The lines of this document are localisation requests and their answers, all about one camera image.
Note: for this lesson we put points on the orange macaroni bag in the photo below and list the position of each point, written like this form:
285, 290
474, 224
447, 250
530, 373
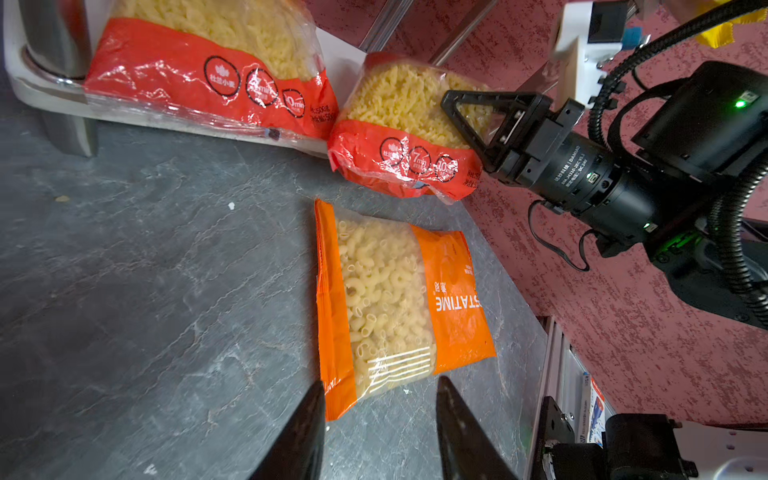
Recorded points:
396, 303

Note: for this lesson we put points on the white two-tier metal shelf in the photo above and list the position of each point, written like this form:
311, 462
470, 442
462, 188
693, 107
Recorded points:
49, 52

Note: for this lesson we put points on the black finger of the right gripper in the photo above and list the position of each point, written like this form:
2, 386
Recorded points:
495, 124

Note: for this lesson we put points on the yellow spaghetti bag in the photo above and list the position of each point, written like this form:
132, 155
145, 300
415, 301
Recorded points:
723, 34

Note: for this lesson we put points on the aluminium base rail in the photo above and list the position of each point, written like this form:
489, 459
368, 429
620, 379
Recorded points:
559, 398

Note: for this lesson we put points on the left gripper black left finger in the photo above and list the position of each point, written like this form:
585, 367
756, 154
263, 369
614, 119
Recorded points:
297, 452

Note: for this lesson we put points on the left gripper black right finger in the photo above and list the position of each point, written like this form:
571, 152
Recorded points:
466, 452

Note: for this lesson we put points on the blue white box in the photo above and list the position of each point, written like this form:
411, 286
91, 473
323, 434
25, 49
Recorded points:
592, 412

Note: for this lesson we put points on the red macaroni bag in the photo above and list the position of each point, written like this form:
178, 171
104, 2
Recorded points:
393, 137
245, 64

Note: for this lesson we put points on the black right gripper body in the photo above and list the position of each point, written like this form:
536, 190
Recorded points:
682, 196

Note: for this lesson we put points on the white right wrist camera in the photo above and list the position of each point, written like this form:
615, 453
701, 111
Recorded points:
589, 35

